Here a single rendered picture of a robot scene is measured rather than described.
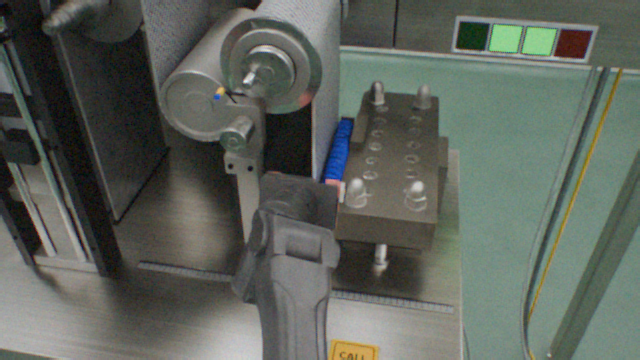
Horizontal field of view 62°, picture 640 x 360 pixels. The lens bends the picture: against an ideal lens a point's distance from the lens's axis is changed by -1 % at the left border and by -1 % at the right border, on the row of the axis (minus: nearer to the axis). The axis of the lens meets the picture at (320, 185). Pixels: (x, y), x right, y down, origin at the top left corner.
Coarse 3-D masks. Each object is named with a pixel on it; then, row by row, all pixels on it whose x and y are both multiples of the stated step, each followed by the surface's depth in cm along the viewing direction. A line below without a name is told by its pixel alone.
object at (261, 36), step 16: (256, 32) 72; (272, 32) 72; (240, 48) 74; (288, 48) 73; (240, 64) 76; (304, 64) 74; (240, 80) 78; (304, 80) 76; (256, 96) 79; (288, 96) 78
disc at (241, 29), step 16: (240, 32) 73; (288, 32) 72; (224, 48) 75; (304, 48) 73; (224, 64) 77; (320, 64) 74; (320, 80) 76; (240, 96) 80; (304, 96) 78; (272, 112) 80; (288, 112) 80
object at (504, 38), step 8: (496, 32) 99; (504, 32) 99; (512, 32) 99; (520, 32) 99; (496, 40) 100; (504, 40) 100; (512, 40) 100; (496, 48) 101; (504, 48) 101; (512, 48) 101
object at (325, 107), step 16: (336, 48) 94; (336, 64) 96; (336, 80) 99; (320, 96) 83; (336, 96) 101; (320, 112) 85; (336, 112) 104; (320, 128) 86; (336, 128) 106; (320, 144) 88; (320, 160) 90; (320, 176) 93
